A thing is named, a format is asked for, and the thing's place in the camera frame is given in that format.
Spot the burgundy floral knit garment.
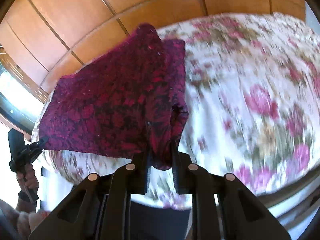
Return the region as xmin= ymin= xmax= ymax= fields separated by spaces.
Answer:
xmin=39 ymin=24 xmax=188 ymax=170

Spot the person's left hand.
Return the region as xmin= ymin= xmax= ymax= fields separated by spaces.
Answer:
xmin=16 ymin=164 xmax=39 ymax=192

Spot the wooden panelled wardrobe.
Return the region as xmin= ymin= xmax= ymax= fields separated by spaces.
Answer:
xmin=1 ymin=0 xmax=306 ymax=102

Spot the floral quilted bedspread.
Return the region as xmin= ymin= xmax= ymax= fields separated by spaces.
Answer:
xmin=31 ymin=12 xmax=320 ymax=209

